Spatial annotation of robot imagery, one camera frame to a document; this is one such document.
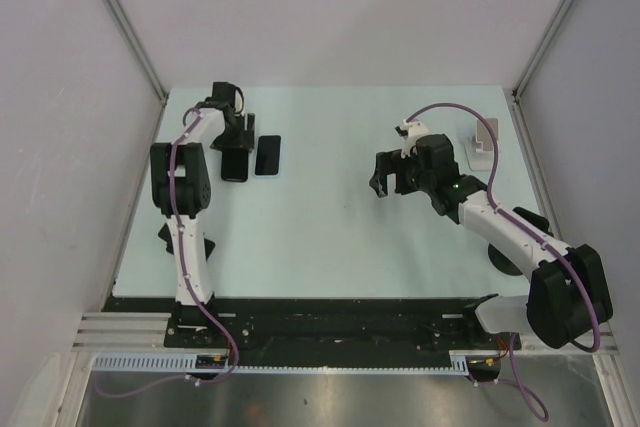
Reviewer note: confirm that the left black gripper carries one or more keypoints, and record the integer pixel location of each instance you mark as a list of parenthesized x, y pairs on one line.
[(245, 140)]

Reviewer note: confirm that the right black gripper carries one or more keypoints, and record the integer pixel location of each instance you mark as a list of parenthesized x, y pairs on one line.
[(389, 163)]

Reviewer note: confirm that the white phone stand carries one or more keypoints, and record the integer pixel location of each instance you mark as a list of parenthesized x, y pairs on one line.
[(479, 147)]

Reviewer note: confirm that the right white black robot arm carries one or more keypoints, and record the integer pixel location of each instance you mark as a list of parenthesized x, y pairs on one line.
[(568, 297)]

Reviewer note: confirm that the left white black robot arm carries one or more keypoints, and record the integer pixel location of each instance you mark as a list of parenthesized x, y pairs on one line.
[(181, 184)]

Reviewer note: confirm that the black flat phone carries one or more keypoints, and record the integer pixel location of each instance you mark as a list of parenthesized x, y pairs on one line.
[(235, 165)]

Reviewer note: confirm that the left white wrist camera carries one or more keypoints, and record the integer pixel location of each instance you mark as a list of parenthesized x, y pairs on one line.
[(237, 100)]

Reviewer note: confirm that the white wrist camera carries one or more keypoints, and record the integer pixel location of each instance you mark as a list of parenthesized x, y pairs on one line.
[(411, 132), (237, 100)]

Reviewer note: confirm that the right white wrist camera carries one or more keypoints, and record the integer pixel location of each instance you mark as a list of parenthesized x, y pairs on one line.
[(411, 132)]

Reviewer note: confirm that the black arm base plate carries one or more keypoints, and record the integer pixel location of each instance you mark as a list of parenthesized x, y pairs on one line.
[(348, 332)]

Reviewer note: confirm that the white slotted cable duct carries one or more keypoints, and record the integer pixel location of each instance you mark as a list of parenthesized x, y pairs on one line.
[(209, 363)]

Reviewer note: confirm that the left aluminium frame post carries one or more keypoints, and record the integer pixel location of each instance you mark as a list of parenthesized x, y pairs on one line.
[(131, 39)]

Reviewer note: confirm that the aluminium frame post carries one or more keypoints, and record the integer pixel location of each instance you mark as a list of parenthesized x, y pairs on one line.
[(131, 39), (551, 31)]

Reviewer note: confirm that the right aluminium frame post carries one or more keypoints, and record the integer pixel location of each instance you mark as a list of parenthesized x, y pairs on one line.
[(551, 31)]

